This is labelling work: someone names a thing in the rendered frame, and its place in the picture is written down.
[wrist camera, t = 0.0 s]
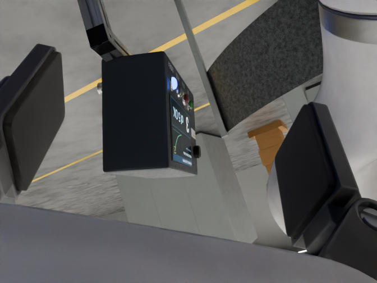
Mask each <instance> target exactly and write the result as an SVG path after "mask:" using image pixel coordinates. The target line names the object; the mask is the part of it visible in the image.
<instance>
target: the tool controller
mask: <svg viewBox="0 0 377 283"><path fill-rule="evenodd" d="M170 75H173V77H175V79H176V80H177V84H179V85H180V86H181V87H182V88H183V92H185V94H187V95H188V98H189V99H190V100H191V101H192V102H193V109H192V110H191V111H190V112H189V110H188V106H187V104H186V106H184V105H183V100H182V97H181V99H178V97H177V90H176V89H175V90H174V91H173V92H172V91H171V87H170V83H169V77H170ZM97 91H98V93H99V94H100V95H102V128H103V171H104V172H105V173H107V174H116V175H126V176H136V177H145V178H151V179H157V178H167V177H185V176H196V175H197V158H200V157H201V148H200V146H199V145H196V135H195V115H194V96H193V94H192V93H191V91H190V90H189V88H188V87H187V85H186V84H185V82H184V81H183V79H182V78H181V76H180V74H179V73H178V71H177V70H176V68H175V67H174V65H173V64H172V62H171V61H170V59H169V58H168V56H167V55H166V53H165V52H163V51H159V52H151V53H142V54H134V55H129V56H121V57H118V58H116V57H113V59H112V60H110V61H107V62H106V61H105V60H104V59H102V82H100V83H98V84H97ZM185 111H186V113H187V114H188V115H189V117H190V138H191V139H189V138H188V137H187V136H186V132H185Z"/></svg>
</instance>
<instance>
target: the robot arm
mask: <svg viewBox="0 0 377 283"><path fill-rule="evenodd" d="M318 6H319V16H320V26H321V36H322V45H323V75H322V80H321V84H320V88H319V91H318V93H317V95H316V97H315V99H314V101H313V102H310V103H308V104H304V105H303V106H302V108H301V109H300V111H299V113H298V115H297V117H296V119H295V120H294V122H293V124H292V126H291V128H290V130H289V132H288V133H287V135H286V137H285V139H284V140H283V142H282V144H281V146H280V147H279V149H278V151H277V153H276V155H275V159H274V161H273V162H272V164H271V169H270V173H269V178H268V183H267V184H266V191H267V200H268V204H269V208H270V211H271V213H272V215H273V217H274V219H275V221H276V223H277V224H278V226H279V227H280V228H281V229H282V231H283V232H284V233H285V234H286V235H287V236H288V237H290V238H291V243H292V246H293V247H296V248H302V249H306V251H307V252H308V254H305V253H299V252H294V251H290V250H285V249H278V248H272V247H266V246H262V245H256V244H250V243H244V242H240V241H234V240H228V239H222V238H216V237H212V236H206V235H199V234H193V233H189V232H183V231H176V230H170V229H164V228H160V227H153V226H147V225H140V224H136V223H129V222H123V221H116V220H110V219H106V218H99V217H93V216H86V215H82V214H75V213H69V212H62V211H55V210H51V209H44V208H37V207H29V206H21V205H17V204H8V203H0V283H377V0H318ZM64 119H65V95H64V86H63V67H62V55H61V53H60V52H57V50H56V48H55V47H52V46H48V45H44V44H37V45H36V46H35V47H34V48H33V49H32V50H31V52H30V53H29V54H28V55H27V56H26V57H25V59H24V60H23V61H22V62H21V63H20V65H19V66H18V67H17V69H16V70H15V71H14V72H13V73H12V75H11V76H6V77H4V78H3V79H2V80H1V82H0V200H2V199H4V198H11V199H18V197H19V195H20V193H21V192H22V190H23V191H27V190H28V188H29V186H30V184H31V183H32V181H33V179H34V177H35V175H36V173H37V171H38V169H39V167H40V165H41V163H42V161H43V159H44V158H45V156H46V154H47V152H48V150H49V148H50V146H51V145H52V143H53V141H54V138H55V137H56V135H57V133H58V131H59V129H60V127H61V125H62V123H63V121H64Z"/></svg>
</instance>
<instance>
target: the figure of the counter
mask: <svg viewBox="0 0 377 283"><path fill-rule="evenodd" d="M185 132H186V136H187V137H188V138H189V139H191V138H190V117H189V115H188V114H187V113H186V111H185Z"/></svg>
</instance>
